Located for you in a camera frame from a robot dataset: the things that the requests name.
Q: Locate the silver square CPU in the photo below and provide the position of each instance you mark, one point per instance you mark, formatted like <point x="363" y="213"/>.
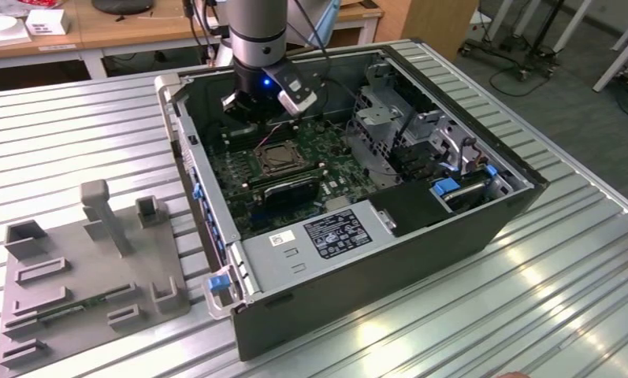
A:
<point x="280" y="155"/>

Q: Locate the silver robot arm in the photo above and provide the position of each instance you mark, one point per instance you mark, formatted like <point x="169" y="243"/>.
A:
<point x="256" y="31"/>

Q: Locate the CPU socket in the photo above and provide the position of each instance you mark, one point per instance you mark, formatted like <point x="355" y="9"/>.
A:
<point x="279" y="170"/>

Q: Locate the blue rear slot clip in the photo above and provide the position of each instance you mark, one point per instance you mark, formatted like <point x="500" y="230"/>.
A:
<point x="197" y="193"/>

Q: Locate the metal disk bay cage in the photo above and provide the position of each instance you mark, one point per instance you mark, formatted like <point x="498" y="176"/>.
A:
<point x="378" y="114"/>

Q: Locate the wooden desk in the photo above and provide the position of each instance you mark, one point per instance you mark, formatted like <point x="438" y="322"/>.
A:
<point x="136" y="27"/>

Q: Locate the green motherboard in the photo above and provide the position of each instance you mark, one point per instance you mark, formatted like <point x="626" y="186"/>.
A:
<point x="340" y="173"/>

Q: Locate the black graphics card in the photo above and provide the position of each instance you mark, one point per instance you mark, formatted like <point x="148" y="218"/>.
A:
<point x="288" y="193"/>

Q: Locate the black round object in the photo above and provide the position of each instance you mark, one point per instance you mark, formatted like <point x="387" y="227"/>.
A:
<point x="122" y="6"/>

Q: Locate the silver finned heatsink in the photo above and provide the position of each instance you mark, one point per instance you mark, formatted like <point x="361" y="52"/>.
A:
<point x="339" y="202"/>

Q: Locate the wooden cabinet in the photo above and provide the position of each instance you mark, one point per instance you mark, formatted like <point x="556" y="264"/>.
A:
<point x="435" y="23"/>

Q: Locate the white labelled box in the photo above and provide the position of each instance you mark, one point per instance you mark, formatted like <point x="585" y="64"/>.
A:
<point x="48" y="19"/>

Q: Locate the black plastic shroud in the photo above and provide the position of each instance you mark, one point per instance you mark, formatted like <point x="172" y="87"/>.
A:
<point x="406" y="208"/>

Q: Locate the red packet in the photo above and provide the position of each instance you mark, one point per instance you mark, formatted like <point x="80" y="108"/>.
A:
<point x="41" y="3"/>

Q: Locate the blue disk carrier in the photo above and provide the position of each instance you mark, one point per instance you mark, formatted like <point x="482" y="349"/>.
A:
<point x="446" y="187"/>

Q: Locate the grey power supply unit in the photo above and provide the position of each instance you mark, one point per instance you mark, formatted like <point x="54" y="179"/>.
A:
<point x="280" y="267"/>

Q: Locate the small blue clip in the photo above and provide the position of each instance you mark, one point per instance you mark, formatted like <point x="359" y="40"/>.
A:
<point x="491" y="171"/>

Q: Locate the black wheeled stand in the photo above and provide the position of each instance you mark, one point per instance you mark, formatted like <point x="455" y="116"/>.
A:
<point x="544" y="35"/>

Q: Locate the grey parts rack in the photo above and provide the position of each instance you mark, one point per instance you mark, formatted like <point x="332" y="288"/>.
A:
<point x="82" y="275"/>

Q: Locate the black open PC case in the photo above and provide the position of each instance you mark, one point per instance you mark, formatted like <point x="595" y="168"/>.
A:
<point x="378" y="299"/>

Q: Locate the green RAM stick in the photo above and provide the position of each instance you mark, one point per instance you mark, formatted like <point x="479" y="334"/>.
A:
<point x="72" y="308"/>

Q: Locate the white table legs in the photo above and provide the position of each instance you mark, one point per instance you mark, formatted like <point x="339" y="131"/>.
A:
<point x="619" y="65"/>

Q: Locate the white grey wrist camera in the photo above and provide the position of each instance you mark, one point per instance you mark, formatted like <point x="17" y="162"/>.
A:
<point x="299" y="98"/>

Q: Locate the white desk frame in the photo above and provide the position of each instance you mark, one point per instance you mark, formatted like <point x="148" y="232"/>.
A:
<point x="574" y="25"/>

